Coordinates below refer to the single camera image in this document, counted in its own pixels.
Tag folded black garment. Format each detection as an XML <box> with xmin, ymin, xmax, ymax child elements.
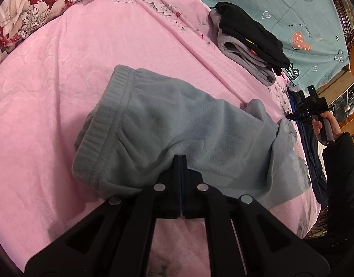
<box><xmin>215</xmin><ymin>2</ymin><xmax>291</xmax><ymax>77</ymax></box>

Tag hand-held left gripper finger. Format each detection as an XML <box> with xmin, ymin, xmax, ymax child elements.
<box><xmin>181</xmin><ymin>155</ymin><xmax>331</xmax><ymax>277</ymax></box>
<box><xmin>25</xmin><ymin>155</ymin><xmax>182</xmax><ymax>277</ymax></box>

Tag dark blue garment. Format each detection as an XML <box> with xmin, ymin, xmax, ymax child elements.
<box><xmin>287</xmin><ymin>85</ymin><xmax>330</xmax><ymax>208</ymax></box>

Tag person's right forearm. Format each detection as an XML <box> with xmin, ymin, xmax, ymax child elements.
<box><xmin>302</xmin><ymin>132</ymin><xmax>354</xmax><ymax>277</ymax></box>

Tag red floral quilt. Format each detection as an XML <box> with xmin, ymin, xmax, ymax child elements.
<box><xmin>0</xmin><ymin>0</ymin><xmax>137</xmax><ymax>71</ymax></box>

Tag pink bed sheet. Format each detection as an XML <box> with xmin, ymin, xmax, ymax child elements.
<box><xmin>0</xmin><ymin>0</ymin><xmax>324</xmax><ymax>277</ymax></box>

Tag folded grey pants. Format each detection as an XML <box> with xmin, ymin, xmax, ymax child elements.
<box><xmin>209</xmin><ymin>8</ymin><xmax>277</xmax><ymax>86</ymax></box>

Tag wooden furniture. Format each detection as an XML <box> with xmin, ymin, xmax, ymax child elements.
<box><xmin>320</xmin><ymin>0</ymin><xmax>354</xmax><ymax>139</ymax></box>

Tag light blue heart-print blanket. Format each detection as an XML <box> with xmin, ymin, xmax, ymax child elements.
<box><xmin>168</xmin><ymin>0</ymin><xmax>352</xmax><ymax>91</ymax></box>

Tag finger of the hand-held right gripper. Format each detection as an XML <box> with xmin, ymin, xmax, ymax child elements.
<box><xmin>286</xmin><ymin>97</ymin><xmax>317</xmax><ymax>122</ymax></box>

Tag person's right hand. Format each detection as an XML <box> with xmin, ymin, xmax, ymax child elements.
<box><xmin>311</xmin><ymin>110</ymin><xmax>342</xmax><ymax>142</ymax></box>

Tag grey-blue fleece pants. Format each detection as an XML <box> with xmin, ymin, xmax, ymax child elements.
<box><xmin>72</xmin><ymin>65</ymin><xmax>308</xmax><ymax>211</ymax></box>

